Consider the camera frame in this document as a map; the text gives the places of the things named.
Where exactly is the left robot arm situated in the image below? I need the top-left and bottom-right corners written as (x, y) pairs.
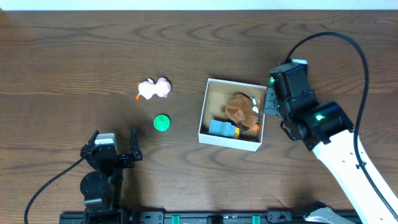
top-left (80, 129), bottom-right (142, 212)

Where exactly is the white cardboard box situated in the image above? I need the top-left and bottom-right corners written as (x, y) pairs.
top-left (198, 78), bottom-right (267, 152)

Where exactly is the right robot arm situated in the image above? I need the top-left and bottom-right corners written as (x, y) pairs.
top-left (264, 60), bottom-right (397, 223)

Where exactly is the yellow grey toy truck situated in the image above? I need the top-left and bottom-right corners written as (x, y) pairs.
top-left (208, 119), bottom-right (241, 139)

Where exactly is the green round plastic toy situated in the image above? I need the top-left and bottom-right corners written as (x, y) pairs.
top-left (153, 114), bottom-right (171, 132)

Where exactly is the brown plush toy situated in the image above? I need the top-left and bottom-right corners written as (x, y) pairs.
top-left (221, 93), bottom-right (259, 131)

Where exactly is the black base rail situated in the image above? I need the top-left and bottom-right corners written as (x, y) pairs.
top-left (58, 202), bottom-right (361, 224)

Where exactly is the pink white duck toy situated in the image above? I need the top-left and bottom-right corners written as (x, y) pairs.
top-left (135, 77), bottom-right (172, 100)

